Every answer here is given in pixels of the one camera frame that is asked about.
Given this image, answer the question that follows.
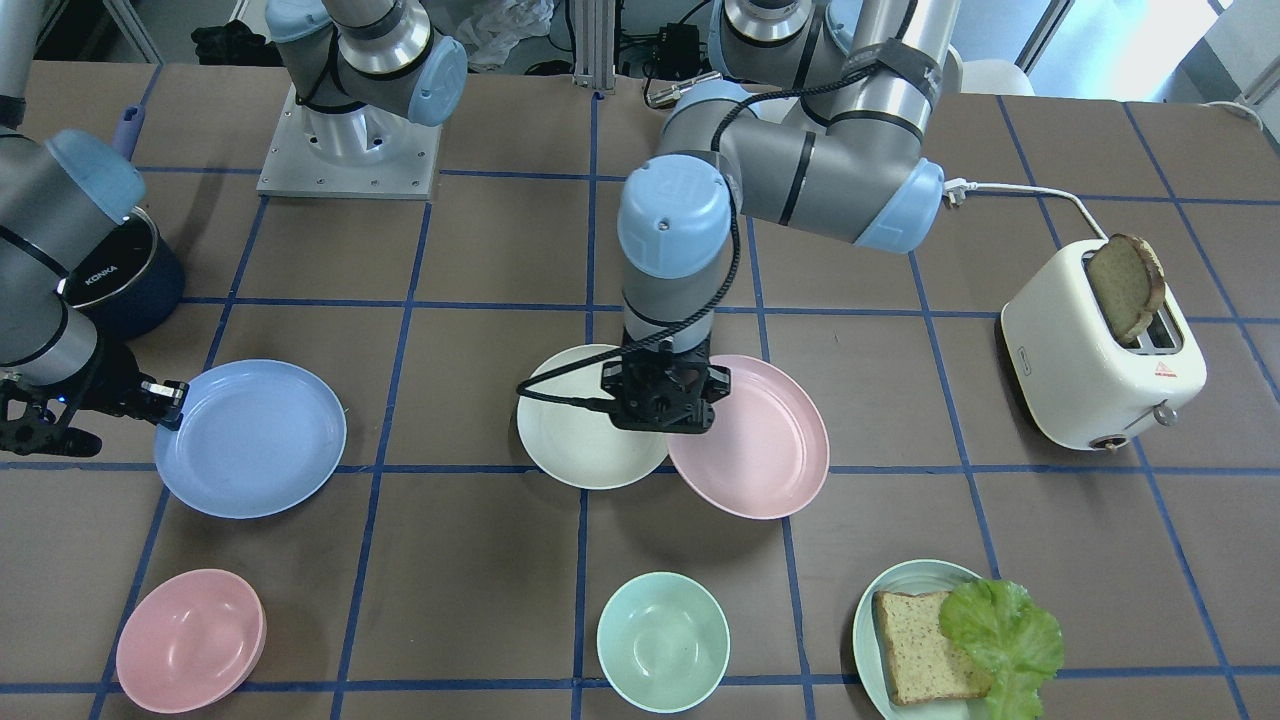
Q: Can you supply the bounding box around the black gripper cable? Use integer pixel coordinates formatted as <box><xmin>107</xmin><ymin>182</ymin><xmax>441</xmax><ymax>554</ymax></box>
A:
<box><xmin>516</xmin><ymin>79</ymin><xmax>881</xmax><ymax>413</ymax></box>

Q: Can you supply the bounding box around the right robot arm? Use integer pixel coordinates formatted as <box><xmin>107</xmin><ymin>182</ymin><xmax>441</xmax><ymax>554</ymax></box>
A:
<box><xmin>1</xmin><ymin>1</ymin><xmax>188</xmax><ymax>457</ymax></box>

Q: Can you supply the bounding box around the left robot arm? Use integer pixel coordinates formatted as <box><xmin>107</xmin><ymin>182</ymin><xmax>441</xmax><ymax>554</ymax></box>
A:
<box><xmin>599</xmin><ymin>1</ymin><xmax>960</xmax><ymax>434</ymax></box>

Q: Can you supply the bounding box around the bread slice on plate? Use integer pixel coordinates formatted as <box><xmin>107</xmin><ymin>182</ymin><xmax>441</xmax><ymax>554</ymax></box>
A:
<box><xmin>873</xmin><ymin>591</ymin><xmax>993</xmax><ymax>706</ymax></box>

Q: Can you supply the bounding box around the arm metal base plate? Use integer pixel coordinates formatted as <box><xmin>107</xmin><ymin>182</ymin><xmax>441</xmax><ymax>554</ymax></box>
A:
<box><xmin>256</xmin><ymin>86</ymin><xmax>442</xmax><ymax>201</ymax></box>

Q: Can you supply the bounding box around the pink bowl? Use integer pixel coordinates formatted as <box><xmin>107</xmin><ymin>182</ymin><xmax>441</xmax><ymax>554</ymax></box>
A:
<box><xmin>116</xmin><ymin>569</ymin><xmax>268</xmax><ymax>714</ymax></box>

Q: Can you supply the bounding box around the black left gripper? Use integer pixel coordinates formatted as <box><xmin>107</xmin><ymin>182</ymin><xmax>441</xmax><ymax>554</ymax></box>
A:
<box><xmin>600</xmin><ymin>340</ymin><xmax>732</xmax><ymax>434</ymax></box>

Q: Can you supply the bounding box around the blue plate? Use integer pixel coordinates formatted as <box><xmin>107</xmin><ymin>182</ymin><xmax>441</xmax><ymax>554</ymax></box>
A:
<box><xmin>154</xmin><ymin>359</ymin><xmax>347</xmax><ymax>519</ymax></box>

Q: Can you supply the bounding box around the green plate with food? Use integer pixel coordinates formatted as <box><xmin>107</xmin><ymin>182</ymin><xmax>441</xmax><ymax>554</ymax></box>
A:
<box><xmin>851</xmin><ymin>559</ymin><xmax>992</xmax><ymax>719</ymax></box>

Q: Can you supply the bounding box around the toast slice in toaster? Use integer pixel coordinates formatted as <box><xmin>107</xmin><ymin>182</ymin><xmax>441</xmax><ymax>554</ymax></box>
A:
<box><xmin>1084</xmin><ymin>233</ymin><xmax>1167</xmax><ymax>346</ymax></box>

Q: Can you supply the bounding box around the cream white plate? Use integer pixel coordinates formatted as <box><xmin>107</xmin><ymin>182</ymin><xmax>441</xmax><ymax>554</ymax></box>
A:
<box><xmin>516</xmin><ymin>345</ymin><xmax>668</xmax><ymax>489</ymax></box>

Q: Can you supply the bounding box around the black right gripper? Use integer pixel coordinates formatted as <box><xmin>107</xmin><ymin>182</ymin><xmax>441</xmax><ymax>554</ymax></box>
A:
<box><xmin>1</xmin><ymin>345</ymin><xmax>189</xmax><ymax>457</ymax></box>

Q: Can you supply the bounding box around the green bowl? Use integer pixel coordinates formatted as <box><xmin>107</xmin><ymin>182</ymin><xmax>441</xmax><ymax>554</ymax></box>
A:
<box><xmin>596</xmin><ymin>571</ymin><xmax>732</xmax><ymax>714</ymax></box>

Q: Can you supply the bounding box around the pink plate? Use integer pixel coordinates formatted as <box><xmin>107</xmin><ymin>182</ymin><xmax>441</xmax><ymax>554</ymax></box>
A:
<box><xmin>667</xmin><ymin>354</ymin><xmax>829</xmax><ymax>520</ymax></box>

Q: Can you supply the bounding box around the white toaster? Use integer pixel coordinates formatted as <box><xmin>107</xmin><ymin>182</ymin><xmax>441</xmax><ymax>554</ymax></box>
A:
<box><xmin>998</xmin><ymin>238</ymin><xmax>1207</xmax><ymax>451</ymax></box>

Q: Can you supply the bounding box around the green lettuce leaf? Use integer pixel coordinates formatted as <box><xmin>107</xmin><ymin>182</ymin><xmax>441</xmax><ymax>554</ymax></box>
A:
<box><xmin>940</xmin><ymin>579</ymin><xmax>1065</xmax><ymax>719</ymax></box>

